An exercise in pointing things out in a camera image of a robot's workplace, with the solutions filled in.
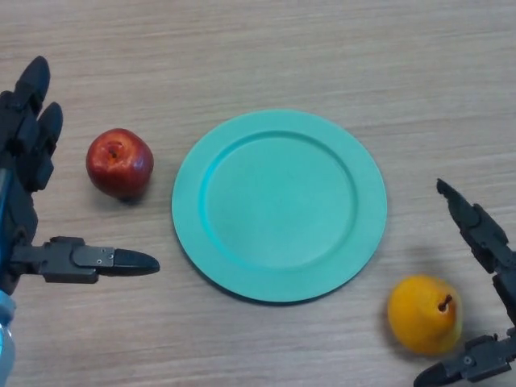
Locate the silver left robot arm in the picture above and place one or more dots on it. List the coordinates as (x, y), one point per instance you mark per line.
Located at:
(6, 342)

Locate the green round plate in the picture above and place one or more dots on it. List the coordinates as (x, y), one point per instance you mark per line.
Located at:
(278, 209)

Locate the red apple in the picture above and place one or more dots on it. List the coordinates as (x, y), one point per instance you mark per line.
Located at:
(119, 165)

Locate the yellow pear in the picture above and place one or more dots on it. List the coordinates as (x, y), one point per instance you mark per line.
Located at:
(421, 318)

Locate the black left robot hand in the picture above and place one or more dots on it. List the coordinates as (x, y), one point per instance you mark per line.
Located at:
(24, 169)

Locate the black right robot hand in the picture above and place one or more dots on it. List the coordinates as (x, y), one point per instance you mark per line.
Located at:
(485, 238)

